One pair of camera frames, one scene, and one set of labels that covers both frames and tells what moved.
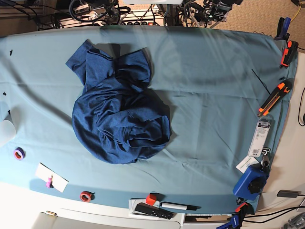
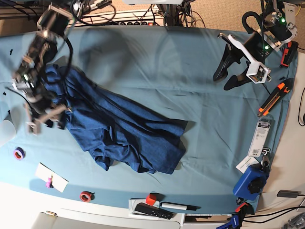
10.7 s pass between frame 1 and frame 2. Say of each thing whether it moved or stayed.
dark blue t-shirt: moved
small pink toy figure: stayed
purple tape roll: stayed
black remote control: stayed
